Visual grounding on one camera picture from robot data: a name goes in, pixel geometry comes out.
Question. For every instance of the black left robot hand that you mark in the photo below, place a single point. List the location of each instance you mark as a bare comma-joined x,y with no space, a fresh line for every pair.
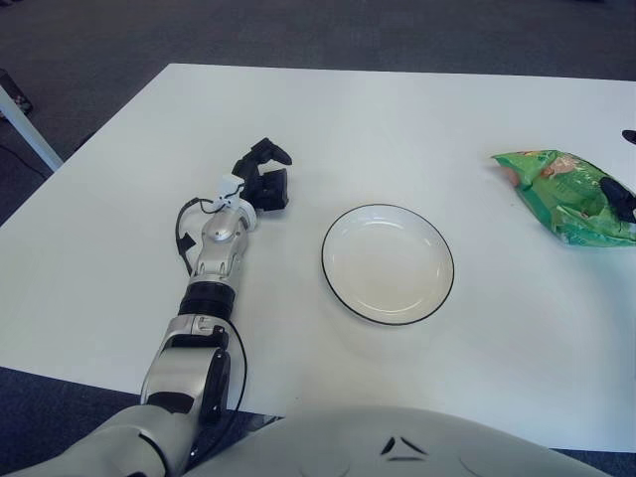
268,191

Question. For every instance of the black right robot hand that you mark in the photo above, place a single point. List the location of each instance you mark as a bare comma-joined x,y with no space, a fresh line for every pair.
616,196

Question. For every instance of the green snack bag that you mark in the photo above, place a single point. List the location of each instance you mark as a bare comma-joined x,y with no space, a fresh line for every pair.
556,179

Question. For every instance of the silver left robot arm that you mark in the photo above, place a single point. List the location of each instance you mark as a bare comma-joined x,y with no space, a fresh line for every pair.
218,243

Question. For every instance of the white plate with black rim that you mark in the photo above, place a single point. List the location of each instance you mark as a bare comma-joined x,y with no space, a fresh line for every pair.
387,263

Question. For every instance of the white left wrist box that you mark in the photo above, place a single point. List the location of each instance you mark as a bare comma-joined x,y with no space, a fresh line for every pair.
229,185

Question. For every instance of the white table leg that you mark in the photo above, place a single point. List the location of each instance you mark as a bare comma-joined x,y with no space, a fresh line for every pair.
30,134

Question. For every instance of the black device on floor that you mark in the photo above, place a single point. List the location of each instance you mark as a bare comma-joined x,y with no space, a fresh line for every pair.
15,92

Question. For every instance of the grey robot torso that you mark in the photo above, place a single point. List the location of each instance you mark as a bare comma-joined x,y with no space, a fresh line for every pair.
397,442

